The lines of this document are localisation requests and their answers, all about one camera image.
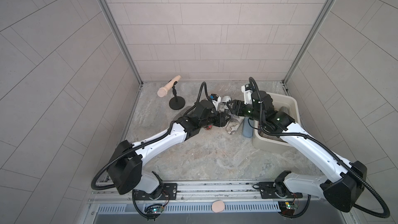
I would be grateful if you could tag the aluminium rail frame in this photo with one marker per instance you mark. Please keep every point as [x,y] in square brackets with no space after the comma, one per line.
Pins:
[225,190]

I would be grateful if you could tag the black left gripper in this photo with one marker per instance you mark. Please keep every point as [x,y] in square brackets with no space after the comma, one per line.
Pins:
[219,121]

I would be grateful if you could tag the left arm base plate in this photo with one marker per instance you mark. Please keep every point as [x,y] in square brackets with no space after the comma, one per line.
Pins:
[165,191]

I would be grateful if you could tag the right circuit board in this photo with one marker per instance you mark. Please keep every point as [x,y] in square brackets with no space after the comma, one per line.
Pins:
[287,208]

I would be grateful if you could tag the cream plastic storage box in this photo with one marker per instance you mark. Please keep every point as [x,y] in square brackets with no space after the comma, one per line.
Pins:
[270,143]

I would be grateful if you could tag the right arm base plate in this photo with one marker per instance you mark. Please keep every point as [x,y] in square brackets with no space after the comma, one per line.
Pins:
[268,190]

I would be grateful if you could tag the left circuit board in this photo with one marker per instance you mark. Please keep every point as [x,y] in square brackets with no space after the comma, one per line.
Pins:
[154,209]

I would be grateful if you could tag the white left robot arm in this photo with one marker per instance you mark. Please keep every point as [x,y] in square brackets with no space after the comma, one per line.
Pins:
[124,171]

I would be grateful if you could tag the dark grey glasses case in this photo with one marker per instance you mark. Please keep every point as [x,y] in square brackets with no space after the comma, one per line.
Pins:
[285,110]

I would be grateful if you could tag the black microphone stand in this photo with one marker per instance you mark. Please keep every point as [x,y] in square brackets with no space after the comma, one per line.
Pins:
[176,102]

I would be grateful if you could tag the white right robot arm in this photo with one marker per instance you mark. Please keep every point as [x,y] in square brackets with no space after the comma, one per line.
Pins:
[342,182]

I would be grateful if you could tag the map print glasses case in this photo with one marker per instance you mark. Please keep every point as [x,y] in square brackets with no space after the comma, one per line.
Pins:
[233,125]

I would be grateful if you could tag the circuit board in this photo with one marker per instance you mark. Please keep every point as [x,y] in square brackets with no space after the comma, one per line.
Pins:
[287,208]
[154,209]

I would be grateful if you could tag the beige microphone head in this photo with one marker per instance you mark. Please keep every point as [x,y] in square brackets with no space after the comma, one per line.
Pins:
[163,91]

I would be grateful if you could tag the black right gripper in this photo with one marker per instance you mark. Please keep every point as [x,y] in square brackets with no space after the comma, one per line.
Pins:
[236,105]

